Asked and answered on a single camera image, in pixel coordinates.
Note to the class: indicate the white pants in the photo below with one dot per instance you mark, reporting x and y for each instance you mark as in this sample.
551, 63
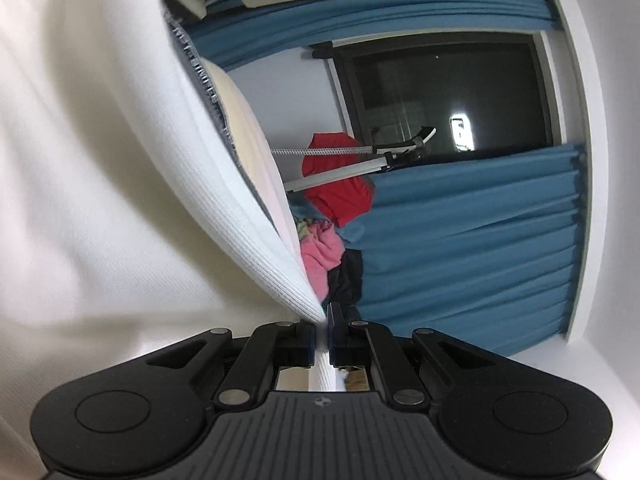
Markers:
100, 160

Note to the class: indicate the black garment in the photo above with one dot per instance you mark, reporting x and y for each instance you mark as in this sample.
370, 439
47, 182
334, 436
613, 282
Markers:
350, 275

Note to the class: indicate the blue curtain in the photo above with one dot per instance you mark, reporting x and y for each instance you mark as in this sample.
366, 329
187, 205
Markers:
400, 5
475, 240

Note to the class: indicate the red shorts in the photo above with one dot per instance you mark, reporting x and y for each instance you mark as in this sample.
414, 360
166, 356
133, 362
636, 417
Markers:
340, 195

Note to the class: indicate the pink garment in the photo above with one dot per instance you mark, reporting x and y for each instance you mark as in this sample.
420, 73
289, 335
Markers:
322, 255

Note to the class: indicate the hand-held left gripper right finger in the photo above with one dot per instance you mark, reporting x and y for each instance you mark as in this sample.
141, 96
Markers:
336, 332

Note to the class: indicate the metal garment steamer stand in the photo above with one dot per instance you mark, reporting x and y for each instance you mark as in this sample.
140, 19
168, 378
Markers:
350, 167

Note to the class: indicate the pastel bed sheet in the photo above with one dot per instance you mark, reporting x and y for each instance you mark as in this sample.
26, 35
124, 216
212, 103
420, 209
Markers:
250, 125

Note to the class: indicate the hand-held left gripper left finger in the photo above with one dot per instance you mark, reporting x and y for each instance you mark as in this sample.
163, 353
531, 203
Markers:
309, 342

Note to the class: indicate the dark window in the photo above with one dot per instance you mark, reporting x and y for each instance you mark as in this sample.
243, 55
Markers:
440, 90

